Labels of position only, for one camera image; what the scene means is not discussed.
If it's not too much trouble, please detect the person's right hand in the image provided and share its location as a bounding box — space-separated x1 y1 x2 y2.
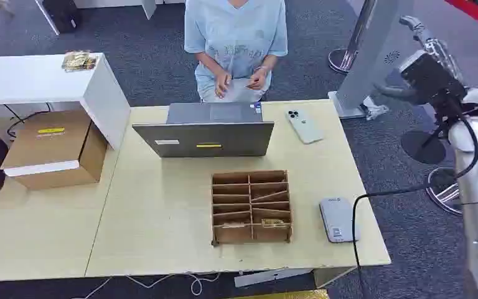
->
214 70 233 100

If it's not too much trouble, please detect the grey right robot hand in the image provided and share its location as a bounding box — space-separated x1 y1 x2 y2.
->
374 16 469 106

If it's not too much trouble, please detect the person's left hand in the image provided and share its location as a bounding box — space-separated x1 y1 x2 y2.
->
247 68 269 92

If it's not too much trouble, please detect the person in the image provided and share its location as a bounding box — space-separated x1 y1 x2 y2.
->
183 0 289 104

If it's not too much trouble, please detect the grey laptop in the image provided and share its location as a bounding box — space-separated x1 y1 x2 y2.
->
131 102 275 159

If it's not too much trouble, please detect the white smartphone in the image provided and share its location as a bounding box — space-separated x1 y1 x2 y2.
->
285 109 325 145

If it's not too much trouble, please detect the crumpled clear plastic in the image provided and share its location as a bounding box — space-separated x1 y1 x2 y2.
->
362 96 390 121

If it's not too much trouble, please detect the silver kiosk stand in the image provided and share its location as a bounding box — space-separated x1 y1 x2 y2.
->
327 0 416 120

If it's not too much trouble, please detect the red barrier strip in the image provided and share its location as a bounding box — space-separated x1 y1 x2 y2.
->
445 0 478 35

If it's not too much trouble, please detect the wooden compartment card box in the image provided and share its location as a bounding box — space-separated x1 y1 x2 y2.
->
210 169 293 247

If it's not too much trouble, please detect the grey card reader device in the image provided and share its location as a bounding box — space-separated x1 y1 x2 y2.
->
319 197 361 244

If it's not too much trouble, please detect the black cabinet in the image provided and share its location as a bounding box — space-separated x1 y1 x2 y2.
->
40 0 82 35

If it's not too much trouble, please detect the brown cardboard box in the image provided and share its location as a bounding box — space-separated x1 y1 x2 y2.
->
0 109 109 191

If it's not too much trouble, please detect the white side desk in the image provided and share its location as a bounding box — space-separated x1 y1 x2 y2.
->
0 52 132 151

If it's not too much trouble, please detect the yellow sheet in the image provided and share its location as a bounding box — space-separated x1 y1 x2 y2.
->
230 289 330 299

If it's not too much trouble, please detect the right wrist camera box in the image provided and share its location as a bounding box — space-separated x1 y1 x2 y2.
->
398 50 428 74

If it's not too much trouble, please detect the black stanchion post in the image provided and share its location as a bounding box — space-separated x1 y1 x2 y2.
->
400 62 478 165

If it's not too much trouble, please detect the chrome stanchion post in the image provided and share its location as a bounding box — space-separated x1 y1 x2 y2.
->
327 0 378 75
425 167 465 217

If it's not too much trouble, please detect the white furniture frame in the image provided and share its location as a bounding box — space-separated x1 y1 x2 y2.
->
34 0 186 36

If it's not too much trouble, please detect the white bracket strip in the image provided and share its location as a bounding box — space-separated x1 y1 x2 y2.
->
233 268 314 288

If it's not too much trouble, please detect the black floor cable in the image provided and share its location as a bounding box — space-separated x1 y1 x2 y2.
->
4 103 53 141

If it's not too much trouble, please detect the white cable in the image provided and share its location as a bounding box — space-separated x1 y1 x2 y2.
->
72 272 222 299

